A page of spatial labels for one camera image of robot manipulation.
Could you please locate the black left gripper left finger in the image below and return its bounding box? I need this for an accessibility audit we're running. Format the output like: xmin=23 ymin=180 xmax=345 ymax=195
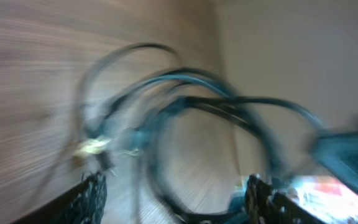
xmin=13 ymin=172 xmax=108 ymax=224

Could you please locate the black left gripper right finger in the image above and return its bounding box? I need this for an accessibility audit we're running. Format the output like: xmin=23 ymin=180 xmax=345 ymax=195
xmin=245 ymin=175 xmax=324 ymax=224

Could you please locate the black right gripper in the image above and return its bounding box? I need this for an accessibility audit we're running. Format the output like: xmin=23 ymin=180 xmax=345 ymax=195
xmin=310 ymin=117 xmax=358 ymax=194

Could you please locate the black cable bundle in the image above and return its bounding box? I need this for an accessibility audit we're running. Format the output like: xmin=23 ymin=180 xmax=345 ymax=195
xmin=70 ymin=42 xmax=326 ymax=223

